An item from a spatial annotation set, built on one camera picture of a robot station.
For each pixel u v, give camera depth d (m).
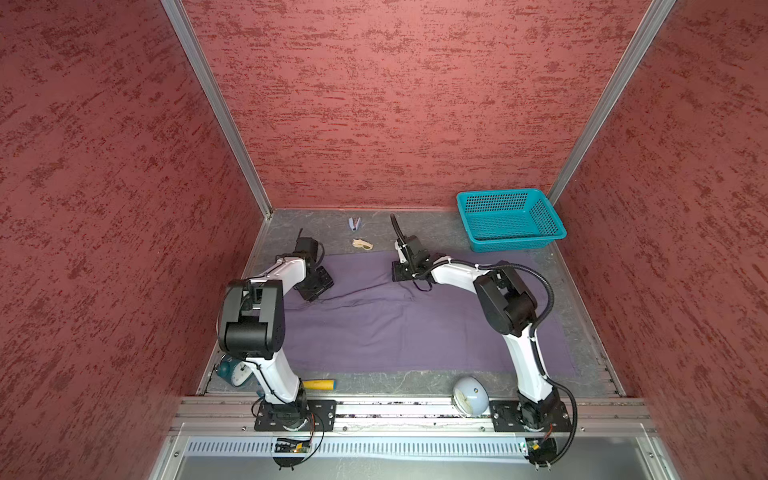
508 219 1.06
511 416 0.74
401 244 0.81
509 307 0.57
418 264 0.81
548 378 0.63
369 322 0.91
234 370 0.73
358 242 1.10
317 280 0.87
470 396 0.71
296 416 0.68
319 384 0.79
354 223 1.16
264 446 0.71
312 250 0.80
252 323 0.49
